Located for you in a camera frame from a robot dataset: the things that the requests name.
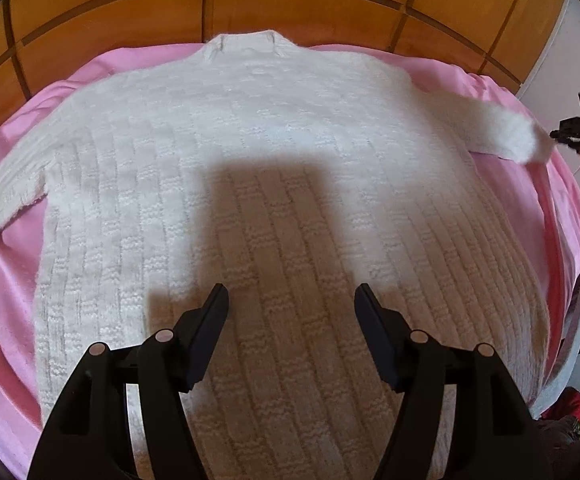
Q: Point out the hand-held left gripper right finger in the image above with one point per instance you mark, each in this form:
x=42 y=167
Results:
x=373 y=332

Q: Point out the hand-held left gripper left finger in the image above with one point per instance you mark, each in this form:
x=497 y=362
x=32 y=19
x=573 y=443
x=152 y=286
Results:
x=209 y=332

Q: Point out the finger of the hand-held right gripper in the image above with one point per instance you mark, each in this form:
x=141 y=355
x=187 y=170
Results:
x=567 y=132

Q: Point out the white knitted sweater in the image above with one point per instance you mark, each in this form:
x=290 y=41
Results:
x=270 y=160

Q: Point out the pink bed sheet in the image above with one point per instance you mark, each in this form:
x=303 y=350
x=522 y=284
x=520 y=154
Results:
x=5 y=335

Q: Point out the red cloth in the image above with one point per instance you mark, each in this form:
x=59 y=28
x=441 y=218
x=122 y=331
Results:
x=569 y=405

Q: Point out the dark cloth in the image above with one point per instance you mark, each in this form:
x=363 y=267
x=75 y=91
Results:
x=562 y=437

